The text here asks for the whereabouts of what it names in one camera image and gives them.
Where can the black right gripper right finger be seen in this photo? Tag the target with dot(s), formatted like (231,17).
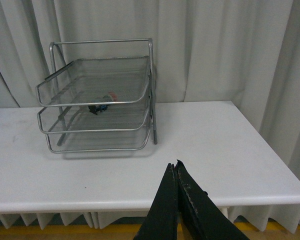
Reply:
(200,217)

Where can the silver mesh letter rack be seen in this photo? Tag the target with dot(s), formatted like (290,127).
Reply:
(65,95)

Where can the red emergency stop button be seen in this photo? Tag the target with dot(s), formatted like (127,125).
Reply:
(99,108)

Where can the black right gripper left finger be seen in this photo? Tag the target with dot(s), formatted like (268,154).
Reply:
(161,222)

